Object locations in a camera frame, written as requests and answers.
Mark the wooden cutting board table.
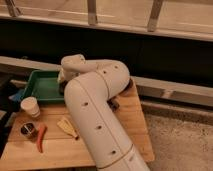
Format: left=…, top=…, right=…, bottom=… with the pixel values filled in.
left=0, top=83, right=155, bottom=171

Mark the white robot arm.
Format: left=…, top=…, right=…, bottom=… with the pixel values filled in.
left=58, top=54, right=150, bottom=171

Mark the green plastic tray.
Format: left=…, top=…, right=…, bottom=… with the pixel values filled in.
left=22, top=70, right=64, bottom=104

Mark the white paper cup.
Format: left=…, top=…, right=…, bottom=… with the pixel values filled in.
left=20, top=97, right=40, bottom=118

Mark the dark grape bunch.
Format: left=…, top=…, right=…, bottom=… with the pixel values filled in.
left=107, top=99, right=119, bottom=111

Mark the blue object at table edge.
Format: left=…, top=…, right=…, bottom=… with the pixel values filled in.
left=9, top=89, right=24, bottom=102

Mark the orange carrot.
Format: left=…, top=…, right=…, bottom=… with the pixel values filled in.
left=36, top=123, right=47, bottom=153

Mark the small metal tin can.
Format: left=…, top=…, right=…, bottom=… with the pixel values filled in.
left=20, top=122, right=36, bottom=138

